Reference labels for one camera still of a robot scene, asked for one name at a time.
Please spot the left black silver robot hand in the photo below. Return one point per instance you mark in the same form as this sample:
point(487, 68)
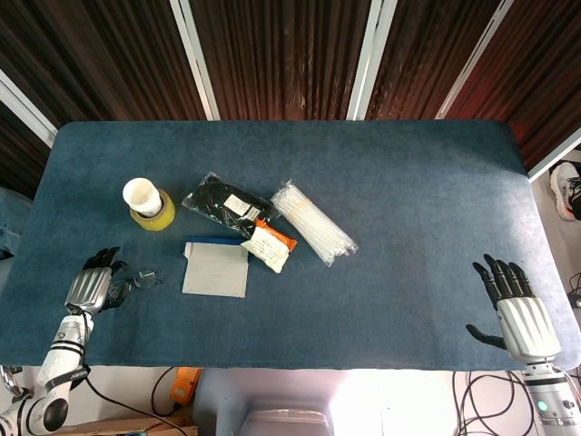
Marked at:
point(86, 286)

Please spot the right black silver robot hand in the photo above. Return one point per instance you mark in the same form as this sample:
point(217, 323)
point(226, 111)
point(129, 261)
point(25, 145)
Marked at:
point(528, 327)

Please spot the black wire eyeglasses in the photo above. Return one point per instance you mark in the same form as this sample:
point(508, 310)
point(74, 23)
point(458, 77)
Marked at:
point(146, 278)

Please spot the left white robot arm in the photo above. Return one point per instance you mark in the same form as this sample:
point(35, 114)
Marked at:
point(63, 345)

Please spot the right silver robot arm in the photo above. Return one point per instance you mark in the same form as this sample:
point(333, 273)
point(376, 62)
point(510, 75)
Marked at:
point(549, 395)

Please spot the brown cardboard box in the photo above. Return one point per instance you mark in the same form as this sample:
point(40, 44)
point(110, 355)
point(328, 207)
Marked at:
point(136, 427)

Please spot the yellow tape roll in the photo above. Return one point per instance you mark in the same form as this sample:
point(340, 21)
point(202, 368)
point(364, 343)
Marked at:
point(165, 215)

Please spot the white paper cup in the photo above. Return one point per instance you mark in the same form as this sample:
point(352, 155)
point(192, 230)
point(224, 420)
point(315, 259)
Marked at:
point(140, 193)

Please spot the silver metal hook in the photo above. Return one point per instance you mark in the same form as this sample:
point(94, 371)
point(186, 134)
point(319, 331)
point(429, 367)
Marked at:
point(6, 377)

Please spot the orange device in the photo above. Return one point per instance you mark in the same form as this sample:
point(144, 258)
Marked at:
point(186, 381)

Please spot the white black sneaker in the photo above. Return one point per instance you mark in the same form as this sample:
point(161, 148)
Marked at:
point(565, 186)

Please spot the black item in clear bag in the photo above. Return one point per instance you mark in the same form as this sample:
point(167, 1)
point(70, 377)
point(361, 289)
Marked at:
point(218, 195)

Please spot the white orange packet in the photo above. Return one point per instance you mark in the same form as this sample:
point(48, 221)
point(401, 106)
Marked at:
point(268, 250)

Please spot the blue tablecloth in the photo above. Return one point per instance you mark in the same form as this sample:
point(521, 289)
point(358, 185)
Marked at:
point(386, 204)

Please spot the clear straws bundle in bag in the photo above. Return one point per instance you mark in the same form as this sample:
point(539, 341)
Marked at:
point(308, 218)

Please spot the white robot body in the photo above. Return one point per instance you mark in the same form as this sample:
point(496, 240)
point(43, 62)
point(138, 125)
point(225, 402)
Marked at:
point(286, 422)

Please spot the dark brown pleated curtain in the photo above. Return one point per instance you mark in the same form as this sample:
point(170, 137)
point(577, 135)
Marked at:
point(281, 54)

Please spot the white metal partition post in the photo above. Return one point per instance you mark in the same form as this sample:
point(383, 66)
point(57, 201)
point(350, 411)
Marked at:
point(558, 159)
point(22, 111)
point(370, 59)
point(474, 59)
point(195, 59)

